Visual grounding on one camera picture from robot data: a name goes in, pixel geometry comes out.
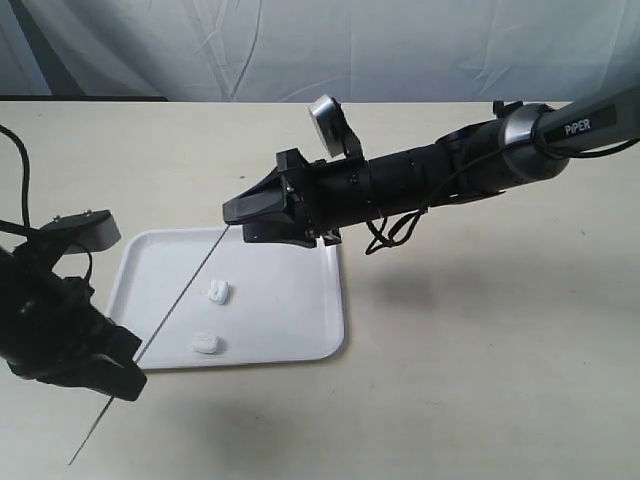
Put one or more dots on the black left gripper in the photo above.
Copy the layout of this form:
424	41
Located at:
51	333

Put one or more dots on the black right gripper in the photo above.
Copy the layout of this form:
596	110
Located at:
327	196

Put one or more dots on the thin metal skewer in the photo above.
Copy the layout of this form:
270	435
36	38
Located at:
149	342

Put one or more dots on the white foam piece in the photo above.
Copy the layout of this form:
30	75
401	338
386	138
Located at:
219	292
206	344

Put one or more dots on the white rectangular plastic tray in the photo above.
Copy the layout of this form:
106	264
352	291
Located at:
286	304

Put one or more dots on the white backdrop cloth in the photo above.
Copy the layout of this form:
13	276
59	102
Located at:
294	51

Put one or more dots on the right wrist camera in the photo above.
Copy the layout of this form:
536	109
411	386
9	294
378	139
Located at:
333	128

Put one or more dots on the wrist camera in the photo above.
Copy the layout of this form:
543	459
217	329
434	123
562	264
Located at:
333	128
90	231

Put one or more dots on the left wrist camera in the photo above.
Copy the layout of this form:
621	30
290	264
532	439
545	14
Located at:
90	231

